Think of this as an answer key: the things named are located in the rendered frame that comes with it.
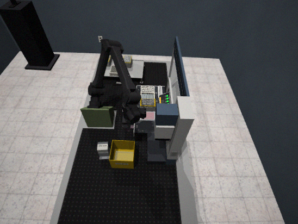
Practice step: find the white multi-trough reservoir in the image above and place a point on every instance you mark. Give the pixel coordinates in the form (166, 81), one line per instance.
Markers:
(150, 95)

